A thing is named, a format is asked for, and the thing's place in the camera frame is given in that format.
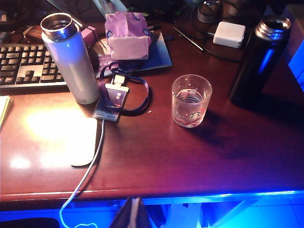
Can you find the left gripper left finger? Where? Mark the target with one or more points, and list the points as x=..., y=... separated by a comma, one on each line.
x=127, y=216

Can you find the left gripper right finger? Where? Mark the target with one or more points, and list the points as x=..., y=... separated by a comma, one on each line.
x=142, y=216

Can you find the black thermos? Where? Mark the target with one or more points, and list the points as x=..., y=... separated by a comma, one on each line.
x=256, y=64

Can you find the printed glass cup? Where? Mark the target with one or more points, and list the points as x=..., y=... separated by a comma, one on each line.
x=191, y=107

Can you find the white thermos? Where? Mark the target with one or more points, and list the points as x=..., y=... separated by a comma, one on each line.
x=73, y=66

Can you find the small round cup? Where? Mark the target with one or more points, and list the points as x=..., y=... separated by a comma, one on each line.
x=209, y=12

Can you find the white flat mouse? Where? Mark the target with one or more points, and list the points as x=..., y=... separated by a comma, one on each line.
x=78, y=142

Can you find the dark blue pad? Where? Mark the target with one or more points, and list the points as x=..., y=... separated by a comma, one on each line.
x=159, y=59

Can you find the purple packet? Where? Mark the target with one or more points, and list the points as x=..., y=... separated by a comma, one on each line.
x=104, y=54

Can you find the white notebook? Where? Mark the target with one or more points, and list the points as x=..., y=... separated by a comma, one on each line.
x=3, y=109

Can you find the black keyboard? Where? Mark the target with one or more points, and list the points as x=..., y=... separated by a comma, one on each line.
x=26, y=66

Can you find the tissue pack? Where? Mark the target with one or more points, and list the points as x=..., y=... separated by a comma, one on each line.
x=129, y=35

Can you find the silver pen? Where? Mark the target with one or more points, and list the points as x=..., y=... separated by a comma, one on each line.
x=188, y=39

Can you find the small purple box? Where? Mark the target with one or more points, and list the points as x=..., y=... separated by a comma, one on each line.
x=89, y=34

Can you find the white power adapter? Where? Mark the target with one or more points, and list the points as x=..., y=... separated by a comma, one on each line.
x=229, y=34

